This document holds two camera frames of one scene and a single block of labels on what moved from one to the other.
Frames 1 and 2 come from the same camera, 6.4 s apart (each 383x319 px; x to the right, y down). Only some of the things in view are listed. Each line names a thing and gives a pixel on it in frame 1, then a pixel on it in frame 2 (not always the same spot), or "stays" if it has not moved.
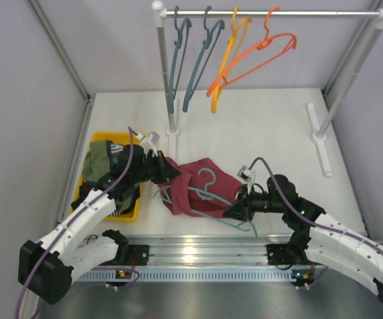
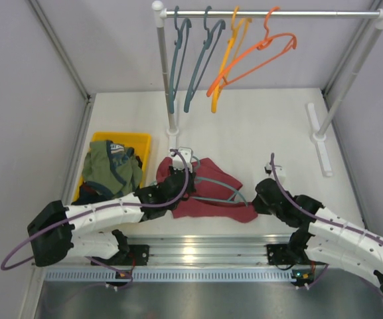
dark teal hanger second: x=220 y=24 stays
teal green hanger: x=206 y=195 -> x=207 y=179
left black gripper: x=160 y=167 -> x=180 y=179
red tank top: x=203 y=188 stays
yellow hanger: x=231 y=48 stays
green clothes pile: x=115 y=170 stays
